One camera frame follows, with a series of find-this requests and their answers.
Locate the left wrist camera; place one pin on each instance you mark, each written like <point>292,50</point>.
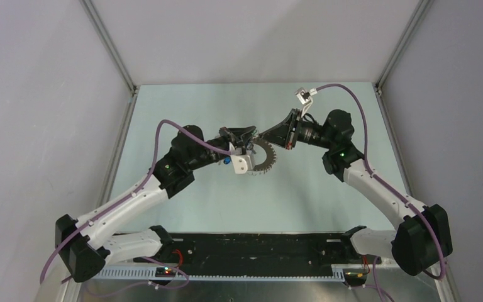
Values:
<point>242,163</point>

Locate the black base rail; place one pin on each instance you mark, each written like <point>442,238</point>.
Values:
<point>262,254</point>

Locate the right aluminium frame post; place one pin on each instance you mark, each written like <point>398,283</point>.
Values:
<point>404,40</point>

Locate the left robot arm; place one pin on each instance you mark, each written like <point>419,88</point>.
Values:
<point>90,242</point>

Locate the metal key ring disc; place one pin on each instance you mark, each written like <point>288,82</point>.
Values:
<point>263,156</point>

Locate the white cable duct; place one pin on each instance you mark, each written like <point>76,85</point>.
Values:
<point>147,273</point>

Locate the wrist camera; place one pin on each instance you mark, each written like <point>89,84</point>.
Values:
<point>305,97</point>
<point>242,163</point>

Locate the controller board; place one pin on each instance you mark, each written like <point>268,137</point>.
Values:
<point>356,275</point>
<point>165,272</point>

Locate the left aluminium frame post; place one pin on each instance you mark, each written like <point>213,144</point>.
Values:
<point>103,33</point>

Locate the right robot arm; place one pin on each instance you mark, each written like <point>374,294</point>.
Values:
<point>421,235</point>

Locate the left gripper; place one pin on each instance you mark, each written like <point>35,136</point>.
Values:
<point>236,136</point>

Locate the aluminium frame post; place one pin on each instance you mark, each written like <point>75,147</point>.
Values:
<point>404,40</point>
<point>103,33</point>

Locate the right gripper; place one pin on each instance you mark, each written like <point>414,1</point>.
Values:
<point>282,134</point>

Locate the left controller board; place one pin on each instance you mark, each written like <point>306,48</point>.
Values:
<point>165,272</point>

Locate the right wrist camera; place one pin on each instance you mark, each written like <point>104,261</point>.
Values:
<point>305,97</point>

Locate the right controller board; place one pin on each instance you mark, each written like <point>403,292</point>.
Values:
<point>356,275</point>

